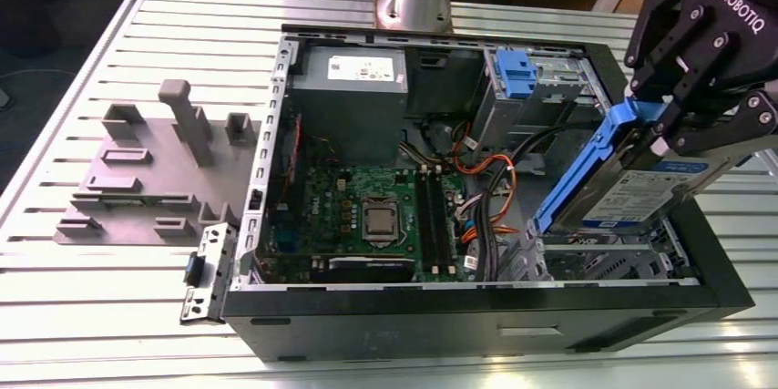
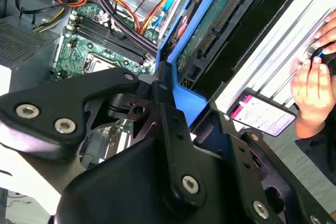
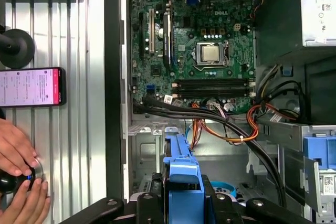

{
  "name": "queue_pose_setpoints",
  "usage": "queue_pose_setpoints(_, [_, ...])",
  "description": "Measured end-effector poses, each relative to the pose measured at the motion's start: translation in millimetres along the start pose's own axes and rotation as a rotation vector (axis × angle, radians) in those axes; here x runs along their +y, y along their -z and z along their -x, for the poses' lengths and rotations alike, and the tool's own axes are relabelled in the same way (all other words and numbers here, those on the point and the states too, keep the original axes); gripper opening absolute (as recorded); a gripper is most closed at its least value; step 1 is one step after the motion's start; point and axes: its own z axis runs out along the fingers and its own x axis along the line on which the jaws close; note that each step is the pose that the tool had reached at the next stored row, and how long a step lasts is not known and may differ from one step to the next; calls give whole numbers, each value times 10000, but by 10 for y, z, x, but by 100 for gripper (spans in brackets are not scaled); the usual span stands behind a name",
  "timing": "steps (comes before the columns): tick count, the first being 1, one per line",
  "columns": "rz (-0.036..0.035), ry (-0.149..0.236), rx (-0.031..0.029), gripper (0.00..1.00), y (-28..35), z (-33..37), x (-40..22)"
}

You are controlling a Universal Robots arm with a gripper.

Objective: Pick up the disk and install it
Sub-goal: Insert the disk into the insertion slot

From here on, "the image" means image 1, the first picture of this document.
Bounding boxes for grey power supply unit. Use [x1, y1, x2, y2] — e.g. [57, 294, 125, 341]
[285, 45, 409, 167]

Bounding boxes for grey parts rack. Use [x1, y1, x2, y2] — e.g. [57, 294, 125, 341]
[54, 78, 266, 249]

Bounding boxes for silver CPU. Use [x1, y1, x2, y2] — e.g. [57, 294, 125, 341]
[364, 206, 401, 233]

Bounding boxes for orange power wire bundle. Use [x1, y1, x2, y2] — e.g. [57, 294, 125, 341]
[453, 154, 525, 244]

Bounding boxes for thin red wire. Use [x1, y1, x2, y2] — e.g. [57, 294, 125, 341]
[285, 113, 305, 208]

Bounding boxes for metal disk bay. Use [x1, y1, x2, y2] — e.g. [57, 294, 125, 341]
[526, 219, 699, 281]

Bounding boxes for black graphics card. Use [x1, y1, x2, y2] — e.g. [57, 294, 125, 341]
[254, 251, 418, 285]

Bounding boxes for hard disk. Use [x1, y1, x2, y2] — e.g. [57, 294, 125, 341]
[533, 97, 753, 235]

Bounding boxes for green motherboard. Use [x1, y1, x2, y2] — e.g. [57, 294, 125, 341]
[261, 163, 482, 283]

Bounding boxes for metal card retention bracket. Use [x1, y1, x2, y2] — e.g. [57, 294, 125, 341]
[179, 221, 240, 327]

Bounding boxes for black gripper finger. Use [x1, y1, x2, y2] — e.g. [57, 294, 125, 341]
[665, 90, 778, 157]
[624, 0, 744, 148]

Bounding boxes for blue black video connector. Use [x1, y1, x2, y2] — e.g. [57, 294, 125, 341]
[185, 251, 207, 286]

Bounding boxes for black cable bundle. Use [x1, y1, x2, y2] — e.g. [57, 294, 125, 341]
[473, 118, 609, 282]

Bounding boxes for CPU socket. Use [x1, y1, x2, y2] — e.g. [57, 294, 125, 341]
[358, 195, 409, 247]

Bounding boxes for blue plastic drive latch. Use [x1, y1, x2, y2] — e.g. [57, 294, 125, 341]
[496, 50, 540, 99]

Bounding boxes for green RAM stick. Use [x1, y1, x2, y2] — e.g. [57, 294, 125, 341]
[97, 196, 166, 208]

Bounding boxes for metal optical drive cage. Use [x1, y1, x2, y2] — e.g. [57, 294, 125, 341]
[473, 45, 613, 153]

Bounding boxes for black RAM slot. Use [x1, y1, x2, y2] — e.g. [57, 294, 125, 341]
[416, 165, 444, 274]
[429, 165, 461, 274]

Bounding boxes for black open PC case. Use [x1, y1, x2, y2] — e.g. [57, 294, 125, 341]
[219, 22, 757, 363]

